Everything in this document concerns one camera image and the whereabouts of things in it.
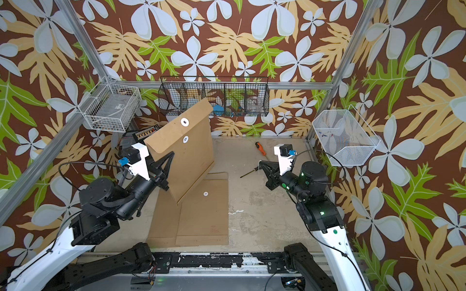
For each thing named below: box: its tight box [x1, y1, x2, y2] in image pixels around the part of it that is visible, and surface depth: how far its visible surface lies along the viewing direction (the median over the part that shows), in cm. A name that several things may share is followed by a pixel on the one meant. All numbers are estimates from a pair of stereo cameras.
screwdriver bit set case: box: [132, 124, 161, 144], surface depth 97 cm
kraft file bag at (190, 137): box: [143, 98, 215, 204], surface depth 50 cm
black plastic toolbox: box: [118, 124, 161, 148], surface depth 97 cm
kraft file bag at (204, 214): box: [175, 172, 229, 247], surface depth 88 cm
